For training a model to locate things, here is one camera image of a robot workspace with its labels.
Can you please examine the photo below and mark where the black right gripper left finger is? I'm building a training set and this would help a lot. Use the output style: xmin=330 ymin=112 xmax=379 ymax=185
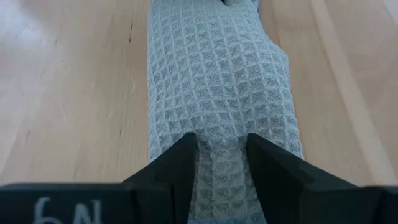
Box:
xmin=0 ymin=132 xmax=199 ymax=224

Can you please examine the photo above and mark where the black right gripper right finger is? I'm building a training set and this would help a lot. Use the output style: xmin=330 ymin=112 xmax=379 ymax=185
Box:
xmin=246 ymin=133 xmax=398 ymax=224

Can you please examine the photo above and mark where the grey waffle microfiber towel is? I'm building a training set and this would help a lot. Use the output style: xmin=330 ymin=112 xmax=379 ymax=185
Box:
xmin=147 ymin=0 xmax=304 ymax=224

